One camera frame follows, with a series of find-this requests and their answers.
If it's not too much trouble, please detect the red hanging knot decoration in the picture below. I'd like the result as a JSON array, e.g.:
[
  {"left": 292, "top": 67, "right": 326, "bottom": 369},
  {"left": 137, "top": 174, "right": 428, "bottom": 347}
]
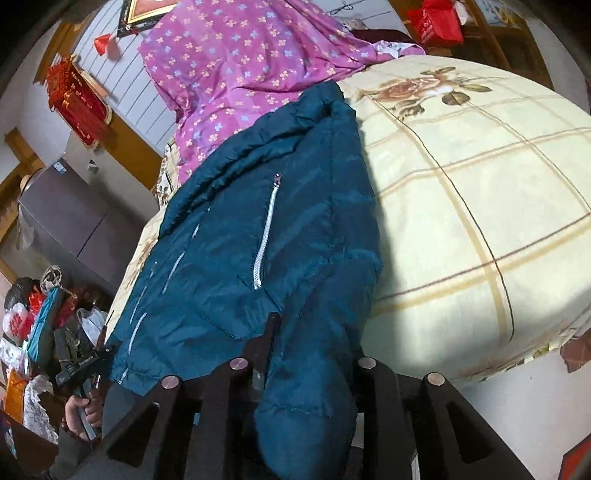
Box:
[{"left": 46, "top": 55, "right": 114, "bottom": 148}]

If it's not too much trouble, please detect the small red hanging ornament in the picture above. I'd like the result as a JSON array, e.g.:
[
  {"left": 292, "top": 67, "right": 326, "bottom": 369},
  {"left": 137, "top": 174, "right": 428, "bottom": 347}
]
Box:
[{"left": 95, "top": 32, "right": 123, "bottom": 61}]

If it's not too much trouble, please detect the person's left hand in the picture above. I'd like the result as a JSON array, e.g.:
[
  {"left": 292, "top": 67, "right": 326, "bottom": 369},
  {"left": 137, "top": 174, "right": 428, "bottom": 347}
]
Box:
[{"left": 62, "top": 394, "right": 105, "bottom": 439}]

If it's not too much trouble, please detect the person's left forearm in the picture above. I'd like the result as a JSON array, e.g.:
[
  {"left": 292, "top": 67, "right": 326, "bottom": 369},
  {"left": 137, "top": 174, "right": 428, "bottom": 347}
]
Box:
[{"left": 46, "top": 429, "right": 107, "bottom": 480}]

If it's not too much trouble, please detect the teal bag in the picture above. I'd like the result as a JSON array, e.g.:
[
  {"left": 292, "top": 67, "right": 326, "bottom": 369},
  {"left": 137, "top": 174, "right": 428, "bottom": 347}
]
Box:
[{"left": 28, "top": 286, "right": 65, "bottom": 365}]

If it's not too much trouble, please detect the red shopping bag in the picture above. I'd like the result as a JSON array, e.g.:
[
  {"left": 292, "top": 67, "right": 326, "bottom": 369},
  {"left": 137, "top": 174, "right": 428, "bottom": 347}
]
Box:
[{"left": 406, "top": 0, "right": 465, "bottom": 47}]

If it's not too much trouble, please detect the gold framed wall picture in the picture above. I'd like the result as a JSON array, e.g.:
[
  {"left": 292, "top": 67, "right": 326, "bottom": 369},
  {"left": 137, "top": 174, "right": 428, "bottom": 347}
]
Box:
[{"left": 117, "top": 0, "right": 181, "bottom": 38}]

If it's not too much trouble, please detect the white panelled wooden headboard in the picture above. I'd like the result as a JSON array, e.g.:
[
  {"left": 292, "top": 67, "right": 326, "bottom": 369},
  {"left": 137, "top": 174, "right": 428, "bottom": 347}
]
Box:
[{"left": 46, "top": 9, "right": 185, "bottom": 185}]

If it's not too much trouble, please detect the pink floral bed sheet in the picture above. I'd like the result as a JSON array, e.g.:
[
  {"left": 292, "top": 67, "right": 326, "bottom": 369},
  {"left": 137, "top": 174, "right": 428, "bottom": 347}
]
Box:
[{"left": 139, "top": 0, "right": 426, "bottom": 185}]

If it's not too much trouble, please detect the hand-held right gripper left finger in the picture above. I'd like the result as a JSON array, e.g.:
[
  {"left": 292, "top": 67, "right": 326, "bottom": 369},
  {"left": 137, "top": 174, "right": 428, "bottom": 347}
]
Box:
[{"left": 90, "top": 313, "right": 282, "bottom": 480}]

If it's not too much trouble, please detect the wooden chair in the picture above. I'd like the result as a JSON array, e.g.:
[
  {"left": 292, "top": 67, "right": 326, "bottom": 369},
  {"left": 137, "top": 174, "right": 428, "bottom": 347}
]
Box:
[{"left": 462, "top": 0, "right": 555, "bottom": 88}]

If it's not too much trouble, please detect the cream floral checked bed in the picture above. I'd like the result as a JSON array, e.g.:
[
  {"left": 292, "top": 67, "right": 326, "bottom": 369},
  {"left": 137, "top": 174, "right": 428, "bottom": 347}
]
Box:
[{"left": 122, "top": 54, "right": 591, "bottom": 388}]

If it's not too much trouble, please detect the teal puffer jacket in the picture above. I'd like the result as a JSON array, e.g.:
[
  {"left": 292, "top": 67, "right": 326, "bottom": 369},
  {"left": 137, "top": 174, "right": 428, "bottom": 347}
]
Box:
[{"left": 108, "top": 82, "right": 384, "bottom": 480}]

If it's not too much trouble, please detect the grey refrigerator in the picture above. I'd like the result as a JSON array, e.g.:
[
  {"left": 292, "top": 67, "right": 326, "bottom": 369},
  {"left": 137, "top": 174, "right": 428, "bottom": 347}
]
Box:
[{"left": 18, "top": 152, "right": 162, "bottom": 287}]

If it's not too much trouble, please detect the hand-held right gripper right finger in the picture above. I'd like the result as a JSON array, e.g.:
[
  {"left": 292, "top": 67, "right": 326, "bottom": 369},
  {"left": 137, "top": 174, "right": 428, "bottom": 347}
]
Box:
[{"left": 353, "top": 355, "right": 539, "bottom": 480}]

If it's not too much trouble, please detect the white plastic bag red print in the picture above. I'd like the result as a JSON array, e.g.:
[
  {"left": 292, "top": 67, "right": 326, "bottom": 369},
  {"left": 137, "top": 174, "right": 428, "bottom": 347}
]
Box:
[{"left": 2, "top": 305, "right": 35, "bottom": 342}]

